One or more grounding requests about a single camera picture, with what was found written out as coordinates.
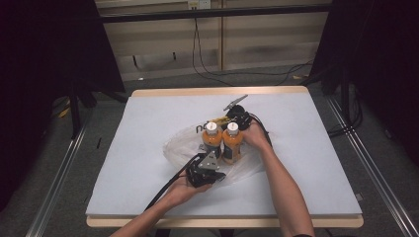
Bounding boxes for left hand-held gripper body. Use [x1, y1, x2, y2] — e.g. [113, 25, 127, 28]
[185, 150, 221, 190]

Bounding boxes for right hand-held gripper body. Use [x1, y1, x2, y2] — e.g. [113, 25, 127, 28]
[222, 94, 255, 131]

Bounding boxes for orange juice bottle white cap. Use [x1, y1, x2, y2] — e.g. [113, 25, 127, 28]
[201, 121, 224, 160]
[221, 121, 245, 166]

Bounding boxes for clear plastic bag black print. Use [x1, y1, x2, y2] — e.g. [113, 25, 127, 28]
[162, 121, 268, 187]

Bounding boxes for person's right hand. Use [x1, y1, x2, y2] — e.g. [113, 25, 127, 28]
[242, 120, 274, 153]

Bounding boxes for person's left hand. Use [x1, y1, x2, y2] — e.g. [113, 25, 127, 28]
[163, 177, 214, 209]

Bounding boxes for white table board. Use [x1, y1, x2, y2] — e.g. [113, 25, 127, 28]
[86, 86, 365, 229]

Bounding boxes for white table mat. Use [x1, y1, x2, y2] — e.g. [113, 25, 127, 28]
[85, 92, 364, 218]

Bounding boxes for black horizontal bar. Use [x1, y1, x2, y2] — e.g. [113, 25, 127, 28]
[98, 4, 334, 24]

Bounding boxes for black metal stand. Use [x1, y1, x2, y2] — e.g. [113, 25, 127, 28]
[320, 65, 352, 127]
[67, 85, 100, 141]

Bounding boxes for black curtain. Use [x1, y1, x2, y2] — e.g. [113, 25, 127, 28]
[309, 0, 419, 159]
[0, 0, 126, 211]

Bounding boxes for right hand-held gripper cable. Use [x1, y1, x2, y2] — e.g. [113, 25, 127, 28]
[248, 113, 275, 147]

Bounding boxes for black floor cable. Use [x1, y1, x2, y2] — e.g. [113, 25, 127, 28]
[196, 18, 315, 87]

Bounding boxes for black hanging cable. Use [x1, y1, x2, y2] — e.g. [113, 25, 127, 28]
[192, 18, 233, 87]

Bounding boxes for bundle of black floor cables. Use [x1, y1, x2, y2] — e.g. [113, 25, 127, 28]
[327, 88, 365, 138]

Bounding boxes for wall power outlet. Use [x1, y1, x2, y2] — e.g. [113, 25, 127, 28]
[187, 0, 211, 10]

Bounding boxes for aluminium floor rail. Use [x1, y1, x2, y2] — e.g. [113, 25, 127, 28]
[325, 97, 419, 237]
[24, 121, 92, 237]

